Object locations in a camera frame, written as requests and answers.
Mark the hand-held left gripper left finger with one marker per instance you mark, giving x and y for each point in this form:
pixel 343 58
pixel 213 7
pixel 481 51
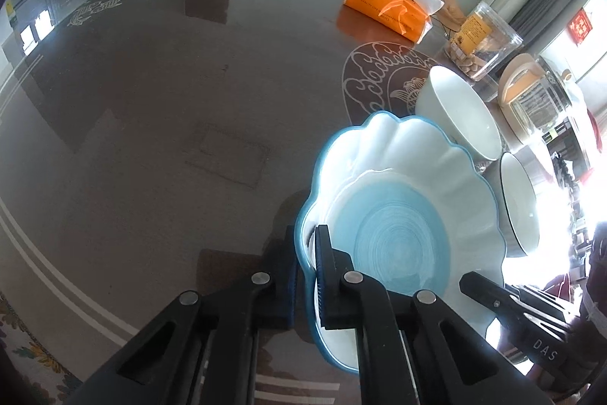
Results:
pixel 287 291

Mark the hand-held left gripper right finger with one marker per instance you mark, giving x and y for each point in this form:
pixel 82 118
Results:
pixel 327 291

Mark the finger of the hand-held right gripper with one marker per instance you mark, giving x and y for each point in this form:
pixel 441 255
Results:
pixel 502 296

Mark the white ribbed black-rimmed bowl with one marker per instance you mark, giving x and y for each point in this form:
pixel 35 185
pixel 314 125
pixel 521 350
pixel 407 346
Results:
pixel 519 210

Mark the blue scalloped bowl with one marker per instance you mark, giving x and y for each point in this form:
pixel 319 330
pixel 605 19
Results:
pixel 403 205

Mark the white bowl with blue flowers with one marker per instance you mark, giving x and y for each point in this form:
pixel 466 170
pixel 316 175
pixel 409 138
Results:
pixel 460 115

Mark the clear plastic snack jar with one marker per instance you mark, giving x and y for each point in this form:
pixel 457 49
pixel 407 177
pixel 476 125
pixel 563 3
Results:
pixel 479 42

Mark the floral rug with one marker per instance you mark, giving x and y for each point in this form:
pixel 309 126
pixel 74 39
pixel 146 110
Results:
pixel 28 353

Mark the orange lounge chair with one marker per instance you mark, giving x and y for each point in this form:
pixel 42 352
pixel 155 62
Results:
pixel 450 13

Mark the orange tissue pack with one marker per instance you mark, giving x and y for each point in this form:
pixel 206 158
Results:
pixel 389 6

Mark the red wall hanging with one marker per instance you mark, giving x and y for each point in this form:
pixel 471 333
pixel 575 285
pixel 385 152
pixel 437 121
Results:
pixel 581 26

